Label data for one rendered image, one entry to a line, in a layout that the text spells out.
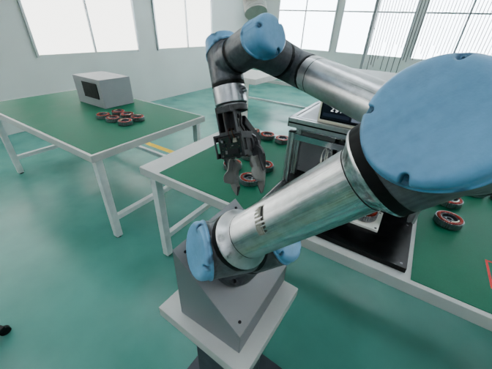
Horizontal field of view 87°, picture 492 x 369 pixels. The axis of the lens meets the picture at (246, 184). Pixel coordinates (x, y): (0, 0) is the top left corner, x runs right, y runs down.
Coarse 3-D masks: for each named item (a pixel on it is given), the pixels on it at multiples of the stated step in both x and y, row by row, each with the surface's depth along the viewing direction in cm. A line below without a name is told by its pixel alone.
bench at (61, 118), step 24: (48, 96) 279; (72, 96) 283; (0, 120) 255; (24, 120) 213; (48, 120) 215; (72, 120) 218; (96, 120) 220; (144, 120) 225; (168, 120) 228; (192, 120) 231; (72, 144) 177; (96, 144) 178; (120, 144) 180; (96, 168) 174; (120, 216) 202
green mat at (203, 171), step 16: (272, 144) 191; (192, 160) 163; (208, 160) 164; (240, 160) 166; (272, 160) 168; (176, 176) 146; (192, 176) 146; (208, 176) 147; (272, 176) 150; (208, 192) 134; (224, 192) 134; (240, 192) 135; (256, 192) 135
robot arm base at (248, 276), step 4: (252, 272) 64; (232, 276) 66; (236, 276) 66; (240, 276) 67; (244, 276) 66; (248, 276) 66; (252, 276) 67; (220, 280) 68; (224, 280) 67; (228, 280) 67; (232, 280) 69; (236, 280) 69; (240, 280) 68; (244, 280) 67; (248, 280) 69; (224, 284) 69; (228, 284) 68; (232, 284) 68; (236, 284) 68; (240, 284) 69; (244, 284) 70
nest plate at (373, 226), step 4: (380, 212) 119; (380, 216) 117; (356, 220) 113; (360, 220) 114; (376, 220) 114; (380, 220) 114; (356, 224) 113; (360, 224) 112; (364, 224) 112; (368, 224) 112; (372, 224) 112; (376, 224) 112; (368, 228) 110; (372, 228) 109; (376, 228) 109; (376, 232) 109
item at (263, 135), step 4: (256, 128) 208; (264, 132) 202; (268, 132) 203; (264, 136) 195; (268, 136) 195; (272, 136) 196; (276, 136) 195; (280, 136) 196; (284, 136) 196; (268, 140) 196; (276, 140) 192; (280, 140) 190; (284, 140) 189
